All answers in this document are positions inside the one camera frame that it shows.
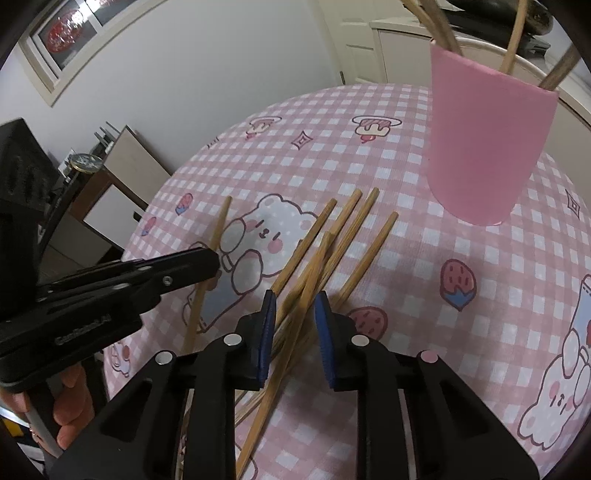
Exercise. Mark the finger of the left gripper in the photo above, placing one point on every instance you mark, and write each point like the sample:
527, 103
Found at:
125, 287

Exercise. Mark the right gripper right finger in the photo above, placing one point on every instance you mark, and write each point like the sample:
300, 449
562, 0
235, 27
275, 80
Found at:
416, 417

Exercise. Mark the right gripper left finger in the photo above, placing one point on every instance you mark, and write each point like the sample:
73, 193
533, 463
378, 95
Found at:
176, 403

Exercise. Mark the left hand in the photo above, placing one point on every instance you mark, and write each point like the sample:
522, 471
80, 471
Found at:
73, 408

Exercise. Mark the brown white side cabinet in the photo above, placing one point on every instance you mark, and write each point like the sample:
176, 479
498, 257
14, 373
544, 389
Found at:
95, 215

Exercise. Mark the round clock on cabinet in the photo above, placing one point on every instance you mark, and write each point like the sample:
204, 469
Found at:
85, 163

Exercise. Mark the pink checkered tablecloth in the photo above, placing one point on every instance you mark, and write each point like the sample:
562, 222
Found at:
507, 307

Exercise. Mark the white framed window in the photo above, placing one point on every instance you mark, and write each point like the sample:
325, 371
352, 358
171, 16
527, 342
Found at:
66, 35

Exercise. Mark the pink plastic cup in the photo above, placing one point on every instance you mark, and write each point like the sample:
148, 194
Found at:
488, 130

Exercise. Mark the white panel door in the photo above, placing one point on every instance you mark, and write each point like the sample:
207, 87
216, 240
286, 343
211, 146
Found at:
348, 23

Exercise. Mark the black induction cooker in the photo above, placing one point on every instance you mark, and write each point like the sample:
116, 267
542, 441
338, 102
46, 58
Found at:
531, 46

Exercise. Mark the black frying pan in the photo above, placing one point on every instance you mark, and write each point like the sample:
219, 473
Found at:
499, 16

